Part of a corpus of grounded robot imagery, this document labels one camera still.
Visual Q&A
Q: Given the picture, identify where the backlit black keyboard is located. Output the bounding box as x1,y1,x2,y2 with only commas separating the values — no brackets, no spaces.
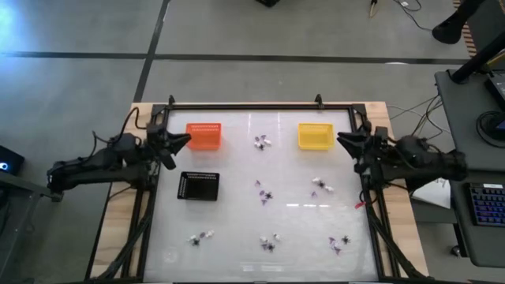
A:
468,182,505,228

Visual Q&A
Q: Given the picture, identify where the yellow plastic basket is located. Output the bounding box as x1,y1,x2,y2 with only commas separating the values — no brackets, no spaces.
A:
297,122,336,151

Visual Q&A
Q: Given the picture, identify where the orange plastic basket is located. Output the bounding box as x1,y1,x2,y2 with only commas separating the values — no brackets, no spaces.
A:
185,121,223,151

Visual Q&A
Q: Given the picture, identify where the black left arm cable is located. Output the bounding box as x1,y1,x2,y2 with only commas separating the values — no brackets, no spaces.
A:
91,106,150,145

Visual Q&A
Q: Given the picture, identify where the black round object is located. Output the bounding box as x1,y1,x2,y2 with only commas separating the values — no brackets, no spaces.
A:
475,110,505,149

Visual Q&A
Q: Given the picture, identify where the grey desk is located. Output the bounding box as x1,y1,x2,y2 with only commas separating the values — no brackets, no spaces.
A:
433,69,505,173
447,169,505,269

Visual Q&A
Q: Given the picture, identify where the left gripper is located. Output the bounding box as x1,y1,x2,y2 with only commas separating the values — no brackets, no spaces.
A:
146,124,193,171

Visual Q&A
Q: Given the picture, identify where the bundle of floor cables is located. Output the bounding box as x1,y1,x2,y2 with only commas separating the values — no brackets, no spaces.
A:
386,94,453,137

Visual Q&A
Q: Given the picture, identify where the white paper sheet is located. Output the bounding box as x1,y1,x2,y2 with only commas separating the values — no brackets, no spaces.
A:
412,177,451,210

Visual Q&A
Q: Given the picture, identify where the grey side table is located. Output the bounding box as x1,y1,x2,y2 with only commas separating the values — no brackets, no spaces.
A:
0,170,65,284

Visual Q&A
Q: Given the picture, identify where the black device with blue light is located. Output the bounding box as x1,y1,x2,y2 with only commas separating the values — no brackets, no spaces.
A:
0,144,26,177

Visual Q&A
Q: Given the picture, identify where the black plastic basket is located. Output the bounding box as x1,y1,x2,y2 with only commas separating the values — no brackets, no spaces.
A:
176,170,221,202

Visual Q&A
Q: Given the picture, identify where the black diagonal pole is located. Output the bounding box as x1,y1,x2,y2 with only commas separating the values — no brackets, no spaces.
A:
449,29,505,84

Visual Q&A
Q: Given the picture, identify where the black floor cable with plug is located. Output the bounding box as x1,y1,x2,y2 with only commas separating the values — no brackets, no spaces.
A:
392,0,434,33

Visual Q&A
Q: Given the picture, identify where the black stand foot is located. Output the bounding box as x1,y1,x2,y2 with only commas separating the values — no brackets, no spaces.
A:
432,0,487,45

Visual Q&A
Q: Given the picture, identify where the wooden slatted panel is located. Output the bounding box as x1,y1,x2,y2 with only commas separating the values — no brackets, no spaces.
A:
452,0,479,59

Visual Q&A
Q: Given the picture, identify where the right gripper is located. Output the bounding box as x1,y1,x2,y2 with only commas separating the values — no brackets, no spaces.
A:
337,125,390,174

